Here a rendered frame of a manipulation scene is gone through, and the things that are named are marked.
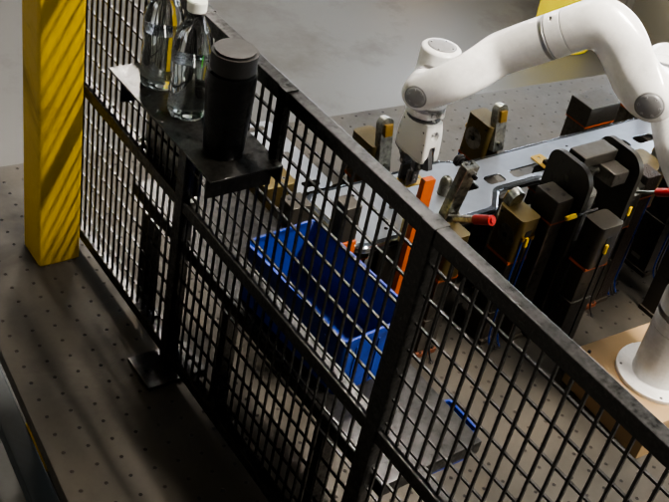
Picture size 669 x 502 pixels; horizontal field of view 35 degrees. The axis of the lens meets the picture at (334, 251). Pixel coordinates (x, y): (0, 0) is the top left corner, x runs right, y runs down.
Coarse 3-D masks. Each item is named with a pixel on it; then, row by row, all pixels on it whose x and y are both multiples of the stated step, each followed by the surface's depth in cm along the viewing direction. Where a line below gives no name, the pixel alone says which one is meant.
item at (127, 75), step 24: (120, 72) 178; (120, 96) 180; (144, 96) 174; (288, 96) 159; (168, 120) 169; (192, 144) 165; (216, 168) 161; (240, 168) 162; (264, 168) 163; (216, 192) 164
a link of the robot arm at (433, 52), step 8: (424, 40) 215; (432, 40) 215; (440, 40) 216; (424, 48) 213; (432, 48) 212; (440, 48) 213; (448, 48) 213; (456, 48) 214; (424, 56) 213; (432, 56) 211; (440, 56) 211; (448, 56) 211; (456, 56) 212; (416, 64) 216; (424, 64) 213; (432, 64) 212; (440, 64) 212
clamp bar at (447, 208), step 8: (456, 160) 217; (464, 160) 218; (472, 160) 217; (464, 168) 215; (472, 168) 215; (456, 176) 217; (464, 176) 216; (472, 176) 215; (456, 184) 218; (464, 184) 218; (448, 192) 221; (456, 192) 219; (464, 192) 220; (448, 200) 221; (456, 200) 221; (440, 208) 224; (448, 208) 222; (456, 208) 224
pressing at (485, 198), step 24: (552, 144) 272; (576, 144) 274; (648, 144) 280; (432, 168) 252; (456, 168) 254; (480, 168) 256; (504, 168) 258; (432, 192) 244; (480, 192) 248; (504, 192) 252; (360, 216) 232; (384, 216) 234; (384, 240) 226
